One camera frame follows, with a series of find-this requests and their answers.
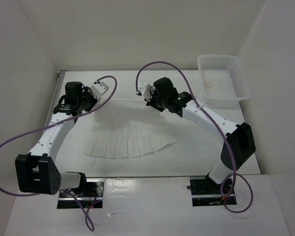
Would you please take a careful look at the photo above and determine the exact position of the purple cable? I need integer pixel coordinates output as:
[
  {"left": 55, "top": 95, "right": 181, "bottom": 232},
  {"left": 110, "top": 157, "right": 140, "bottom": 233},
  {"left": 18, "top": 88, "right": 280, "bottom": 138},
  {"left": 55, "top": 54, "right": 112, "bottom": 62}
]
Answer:
[
  {"left": 135, "top": 60, "right": 254, "bottom": 213},
  {"left": 0, "top": 75, "right": 118, "bottom": 233}
]

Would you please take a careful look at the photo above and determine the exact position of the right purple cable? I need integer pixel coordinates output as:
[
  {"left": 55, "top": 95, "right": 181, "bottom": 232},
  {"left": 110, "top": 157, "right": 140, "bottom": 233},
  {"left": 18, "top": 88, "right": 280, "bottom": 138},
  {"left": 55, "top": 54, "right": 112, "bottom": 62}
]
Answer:
[{"left": 135, "top": 60, "right": 254, "bottom": 213}]

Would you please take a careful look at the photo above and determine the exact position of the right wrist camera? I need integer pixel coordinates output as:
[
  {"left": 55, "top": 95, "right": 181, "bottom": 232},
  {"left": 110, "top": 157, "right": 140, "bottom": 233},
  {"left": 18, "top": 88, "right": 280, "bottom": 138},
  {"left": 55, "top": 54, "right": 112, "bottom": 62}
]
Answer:
[{"left": 137, "top": 81, "right": 154, "bottom": 101}]

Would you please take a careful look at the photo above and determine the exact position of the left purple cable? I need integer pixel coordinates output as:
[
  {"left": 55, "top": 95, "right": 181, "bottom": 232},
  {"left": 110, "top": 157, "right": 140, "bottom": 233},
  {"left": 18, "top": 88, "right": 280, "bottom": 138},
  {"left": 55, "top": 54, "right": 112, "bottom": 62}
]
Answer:
[{"left": 0, "top": 75, "right": 118, "bottom": 233}]

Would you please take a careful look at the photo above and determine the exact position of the white plastic basket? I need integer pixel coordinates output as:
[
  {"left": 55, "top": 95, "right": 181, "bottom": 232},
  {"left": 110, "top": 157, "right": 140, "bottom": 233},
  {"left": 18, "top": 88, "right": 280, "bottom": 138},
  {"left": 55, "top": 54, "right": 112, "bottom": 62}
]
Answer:
[{"left": 197, "top": 55, "right": 251, "bottom": 106}]

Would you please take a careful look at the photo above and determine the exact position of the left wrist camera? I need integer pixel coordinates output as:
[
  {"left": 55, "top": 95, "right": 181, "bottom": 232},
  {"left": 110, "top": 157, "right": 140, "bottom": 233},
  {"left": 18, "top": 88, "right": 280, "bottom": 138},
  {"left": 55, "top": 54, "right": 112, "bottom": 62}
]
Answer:
[{"left": 90, "top": 82, "right": 109, "bottom": 101}]

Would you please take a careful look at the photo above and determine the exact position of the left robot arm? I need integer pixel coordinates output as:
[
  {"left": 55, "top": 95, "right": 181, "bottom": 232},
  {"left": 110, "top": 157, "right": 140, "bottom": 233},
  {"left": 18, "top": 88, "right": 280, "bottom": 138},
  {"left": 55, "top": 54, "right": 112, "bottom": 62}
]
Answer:
[{"left": 15, "top": 82, "right": 98, "bottom": 195}]

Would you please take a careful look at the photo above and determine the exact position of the white pleated skirt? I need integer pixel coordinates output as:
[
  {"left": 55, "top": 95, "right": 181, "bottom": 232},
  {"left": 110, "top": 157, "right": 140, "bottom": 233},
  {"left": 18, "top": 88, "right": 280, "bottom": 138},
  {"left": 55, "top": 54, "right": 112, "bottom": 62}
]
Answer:
[{"left": 84, "top": 100, "right": 177, "bottom": 159}]

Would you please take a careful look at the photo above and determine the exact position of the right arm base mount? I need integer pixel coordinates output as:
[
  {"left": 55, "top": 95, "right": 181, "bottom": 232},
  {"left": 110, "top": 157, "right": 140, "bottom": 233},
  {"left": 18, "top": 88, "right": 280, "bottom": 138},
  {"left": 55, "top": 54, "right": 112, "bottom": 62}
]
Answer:
[{"left": 186, "top": 176, "right": 237, "bottom": 207}]

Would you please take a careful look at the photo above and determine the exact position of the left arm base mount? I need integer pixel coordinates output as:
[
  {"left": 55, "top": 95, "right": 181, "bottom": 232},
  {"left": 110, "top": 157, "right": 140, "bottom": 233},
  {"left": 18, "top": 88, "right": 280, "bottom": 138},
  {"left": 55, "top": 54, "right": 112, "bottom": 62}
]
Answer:
[{"left": 57, "top": 178, "right": 105, "bottom": 209}]

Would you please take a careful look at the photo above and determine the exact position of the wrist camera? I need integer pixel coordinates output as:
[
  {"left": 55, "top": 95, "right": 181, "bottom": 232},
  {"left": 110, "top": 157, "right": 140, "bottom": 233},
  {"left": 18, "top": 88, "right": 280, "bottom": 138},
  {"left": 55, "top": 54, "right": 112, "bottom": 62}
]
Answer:
[
  {"left": 137, "top": 81, "right": 154, "bottom": 101},
  {"left": 90, "top": 82, "right": 109, "bottom": 101}
]

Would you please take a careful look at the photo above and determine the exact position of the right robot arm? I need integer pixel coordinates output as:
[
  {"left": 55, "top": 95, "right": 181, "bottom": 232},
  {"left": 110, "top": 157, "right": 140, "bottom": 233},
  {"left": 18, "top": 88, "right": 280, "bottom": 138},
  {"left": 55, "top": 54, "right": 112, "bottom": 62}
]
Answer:
[{"left": 138, "top": 77, "right": 256, "bottom": 193}]

